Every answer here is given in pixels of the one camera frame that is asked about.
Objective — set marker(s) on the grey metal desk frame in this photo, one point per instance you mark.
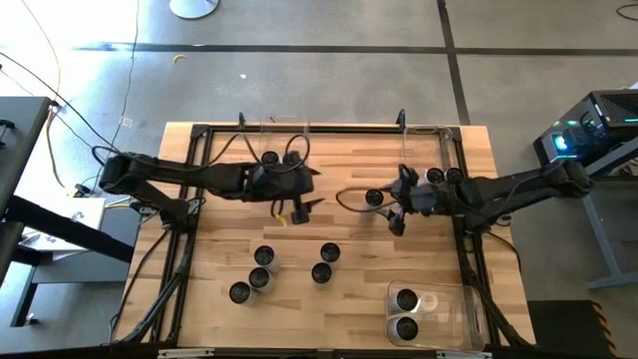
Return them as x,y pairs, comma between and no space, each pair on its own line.
600,232

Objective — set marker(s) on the black aluminium table frame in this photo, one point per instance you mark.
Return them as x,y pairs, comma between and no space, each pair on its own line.
349,129

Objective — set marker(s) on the black computer with coloured lights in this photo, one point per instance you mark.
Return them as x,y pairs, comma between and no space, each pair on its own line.
613,107

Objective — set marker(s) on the white can blue palm print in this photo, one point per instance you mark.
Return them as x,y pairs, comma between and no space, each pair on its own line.
406,299
259,277
406,329
264,255

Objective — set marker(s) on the yellow and black plug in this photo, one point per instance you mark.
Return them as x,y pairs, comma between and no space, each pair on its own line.
80,190

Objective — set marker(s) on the dark grey desk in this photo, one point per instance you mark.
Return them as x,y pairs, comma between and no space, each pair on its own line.
20,129

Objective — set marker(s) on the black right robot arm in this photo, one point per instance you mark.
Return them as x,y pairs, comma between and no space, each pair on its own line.
508,187

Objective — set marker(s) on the white can orange print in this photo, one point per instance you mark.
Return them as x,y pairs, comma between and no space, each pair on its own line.
291,158
269,158
330,251
321,272

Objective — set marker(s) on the clear plastic bin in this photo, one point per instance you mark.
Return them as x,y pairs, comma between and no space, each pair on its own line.
279,139
423,149
453,319

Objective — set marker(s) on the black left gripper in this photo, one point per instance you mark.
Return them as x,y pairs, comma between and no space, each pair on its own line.
279,184

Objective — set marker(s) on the white floor label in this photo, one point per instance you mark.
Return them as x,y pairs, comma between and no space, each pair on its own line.
126,121

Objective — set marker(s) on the black box with yellow stripes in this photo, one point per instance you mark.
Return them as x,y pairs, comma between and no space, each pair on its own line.
568,329

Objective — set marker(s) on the silver metal bracket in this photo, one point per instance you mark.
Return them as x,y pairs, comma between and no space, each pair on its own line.
463,355
187,353

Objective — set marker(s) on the black table clamp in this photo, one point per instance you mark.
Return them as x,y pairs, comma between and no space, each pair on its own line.
242,118
401,117

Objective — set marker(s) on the white round stand base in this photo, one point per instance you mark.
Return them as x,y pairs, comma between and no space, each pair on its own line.
194,7

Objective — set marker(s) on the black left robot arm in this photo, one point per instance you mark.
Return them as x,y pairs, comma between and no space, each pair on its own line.
199,174

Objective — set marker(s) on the yellow floor scrap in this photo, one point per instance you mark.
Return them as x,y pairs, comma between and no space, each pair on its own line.
175,59

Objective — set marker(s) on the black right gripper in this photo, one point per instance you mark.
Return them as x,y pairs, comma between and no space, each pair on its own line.
428,199

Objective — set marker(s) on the white paper sheet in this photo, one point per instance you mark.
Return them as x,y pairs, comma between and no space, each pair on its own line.
75,219

